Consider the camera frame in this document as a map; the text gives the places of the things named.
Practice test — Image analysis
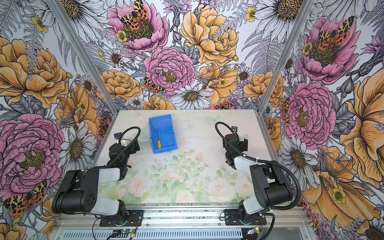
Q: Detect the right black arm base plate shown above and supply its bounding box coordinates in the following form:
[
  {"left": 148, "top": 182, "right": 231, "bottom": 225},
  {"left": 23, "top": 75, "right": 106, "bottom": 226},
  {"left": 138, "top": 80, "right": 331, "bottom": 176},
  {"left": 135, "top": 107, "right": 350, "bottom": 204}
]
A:
[{"left": 224, "top": 209, "right": 267, "bottom": 226}]

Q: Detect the right black corrugated cable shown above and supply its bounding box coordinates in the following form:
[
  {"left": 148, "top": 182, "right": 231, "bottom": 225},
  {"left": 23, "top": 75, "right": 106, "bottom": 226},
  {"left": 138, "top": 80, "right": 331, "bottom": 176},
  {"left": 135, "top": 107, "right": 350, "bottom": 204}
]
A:
[{"left": 214, "top": 121, "right": 301, "bottom": 211}]

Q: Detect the left black corrugated cable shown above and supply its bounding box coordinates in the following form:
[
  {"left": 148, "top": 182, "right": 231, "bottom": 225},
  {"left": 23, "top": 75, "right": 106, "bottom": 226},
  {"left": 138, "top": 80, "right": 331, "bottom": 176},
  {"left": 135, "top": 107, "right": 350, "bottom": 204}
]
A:
[{"left": 104, "top": 126, "right": 142, "bottom": 169}]

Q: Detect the black corrugated cable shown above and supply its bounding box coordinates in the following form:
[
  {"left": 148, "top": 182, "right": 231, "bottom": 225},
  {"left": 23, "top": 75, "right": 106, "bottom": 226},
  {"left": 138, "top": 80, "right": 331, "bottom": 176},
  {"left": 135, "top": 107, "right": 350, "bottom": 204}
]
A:
[
  {"left": 104, "top": 126, "right": 142, "bottom": 169},
  {"left": 214, "top": 121, "right": 301, "bottom": 211}
]

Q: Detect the yellow handled screwdriver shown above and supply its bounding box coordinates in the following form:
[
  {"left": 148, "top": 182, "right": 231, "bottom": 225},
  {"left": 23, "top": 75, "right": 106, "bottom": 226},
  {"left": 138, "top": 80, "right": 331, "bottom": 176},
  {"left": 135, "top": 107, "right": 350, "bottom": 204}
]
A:
[{"left": 157, "top": 132, "right": 162, "bottom": 149}]

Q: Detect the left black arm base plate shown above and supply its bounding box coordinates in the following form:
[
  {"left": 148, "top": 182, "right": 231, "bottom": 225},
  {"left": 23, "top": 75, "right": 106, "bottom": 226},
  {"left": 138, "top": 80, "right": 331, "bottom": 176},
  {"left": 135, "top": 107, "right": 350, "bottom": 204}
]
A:
[{"left": 100, "top": 210, "right": 144, "bottom": 227}]

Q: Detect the left green circuit board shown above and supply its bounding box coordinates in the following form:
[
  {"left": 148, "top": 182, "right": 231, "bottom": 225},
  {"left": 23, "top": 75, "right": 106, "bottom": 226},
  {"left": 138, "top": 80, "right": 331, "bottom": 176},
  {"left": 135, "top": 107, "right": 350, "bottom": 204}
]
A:
[{"left": 114, "top": 229, "right": 136, "bottom": 238}]

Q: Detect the blue plastic storage bin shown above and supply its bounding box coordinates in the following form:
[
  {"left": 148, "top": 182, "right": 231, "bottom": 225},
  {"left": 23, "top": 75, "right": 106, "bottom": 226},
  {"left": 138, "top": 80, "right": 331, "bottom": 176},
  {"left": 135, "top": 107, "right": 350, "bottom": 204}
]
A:
[{"left": 149, "top": 115, "right": 178, "bottom": 154}]

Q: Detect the green circuit board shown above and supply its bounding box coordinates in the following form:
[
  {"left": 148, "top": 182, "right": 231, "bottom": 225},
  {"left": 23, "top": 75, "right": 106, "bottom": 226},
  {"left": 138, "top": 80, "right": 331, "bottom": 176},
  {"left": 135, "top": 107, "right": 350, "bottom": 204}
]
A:
[
  {"left": 247, "top": 227, "right": 260, "bottom": 235},
  {"left": 114, "top": 229, "right": 136, "bottom": 238}
]

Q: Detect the right green circuit board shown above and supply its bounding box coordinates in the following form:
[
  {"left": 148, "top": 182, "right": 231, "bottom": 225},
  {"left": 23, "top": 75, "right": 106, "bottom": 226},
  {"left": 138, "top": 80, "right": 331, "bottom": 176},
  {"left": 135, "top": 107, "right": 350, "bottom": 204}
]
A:
[{"left": 247, "top": 227, "right": 260, "bottom": 235}]

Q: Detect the aluminium front frame rail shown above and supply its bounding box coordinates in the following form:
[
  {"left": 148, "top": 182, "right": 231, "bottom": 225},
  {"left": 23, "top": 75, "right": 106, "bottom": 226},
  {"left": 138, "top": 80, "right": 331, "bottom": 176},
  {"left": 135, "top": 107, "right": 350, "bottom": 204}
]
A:
[{"left": 51, "top": 204, "right": 316, "bottom": 240}]

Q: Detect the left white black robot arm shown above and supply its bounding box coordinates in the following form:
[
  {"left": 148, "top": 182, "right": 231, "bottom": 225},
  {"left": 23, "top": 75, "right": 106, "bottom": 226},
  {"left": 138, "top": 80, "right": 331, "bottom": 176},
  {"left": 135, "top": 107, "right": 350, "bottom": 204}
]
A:
[{"left": 52, "top": 127, "right": 141, "bottom": 225}]

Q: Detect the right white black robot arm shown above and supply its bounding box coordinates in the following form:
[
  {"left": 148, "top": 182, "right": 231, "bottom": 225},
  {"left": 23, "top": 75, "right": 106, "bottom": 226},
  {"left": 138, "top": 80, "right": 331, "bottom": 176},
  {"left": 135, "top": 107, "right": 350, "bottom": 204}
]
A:
[{"left": 215, "top": 122, "right": 300, "bottom": 225}]

